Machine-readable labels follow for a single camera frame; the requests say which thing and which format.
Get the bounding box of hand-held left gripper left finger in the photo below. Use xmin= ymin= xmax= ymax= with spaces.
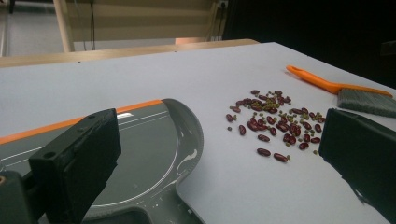
xmin=28 ymin=107 xmax=122 ymax=224

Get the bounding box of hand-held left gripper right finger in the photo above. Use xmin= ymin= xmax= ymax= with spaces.
xmin=318 ymin=107 xmax=396 ymax=224

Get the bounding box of orange brush with gray bristles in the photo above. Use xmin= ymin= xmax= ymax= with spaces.
xmin=285 ymin=64 xmax=396 ymax=119

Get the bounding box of gray dustpan with orange edge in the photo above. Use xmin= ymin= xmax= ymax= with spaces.
xmin=0 ymin=98 xmax=205 ymax=224

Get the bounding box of pile of red and green beans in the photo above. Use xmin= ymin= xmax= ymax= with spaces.
xmin=225 ymin=89 xmax=327 ymax=164

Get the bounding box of wooden table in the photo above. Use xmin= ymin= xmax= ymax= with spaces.
xmin=0 ymin=38 xmax=260 ymax=69

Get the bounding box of dark curtain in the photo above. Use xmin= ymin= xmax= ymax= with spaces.
xmin=223 ymin=0 xmax=396 ymax=89

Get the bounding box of black hanging cable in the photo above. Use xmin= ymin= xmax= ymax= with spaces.
xmin=89 ymin=0 xmax=96 ymax=51

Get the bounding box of light wooden frame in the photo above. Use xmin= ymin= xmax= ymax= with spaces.
xmin=52 ymin=0 xmax=230 ymax=53

